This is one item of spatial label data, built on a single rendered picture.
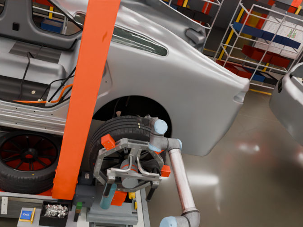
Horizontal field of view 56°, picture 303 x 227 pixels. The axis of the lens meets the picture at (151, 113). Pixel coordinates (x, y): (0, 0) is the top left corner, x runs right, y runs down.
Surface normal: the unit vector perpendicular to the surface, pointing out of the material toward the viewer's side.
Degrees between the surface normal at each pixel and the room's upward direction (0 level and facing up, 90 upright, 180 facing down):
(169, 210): 0
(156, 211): 0
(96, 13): 90
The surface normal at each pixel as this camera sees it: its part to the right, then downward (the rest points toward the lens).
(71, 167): 0.13, 0.57
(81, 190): 0.30, -0.80
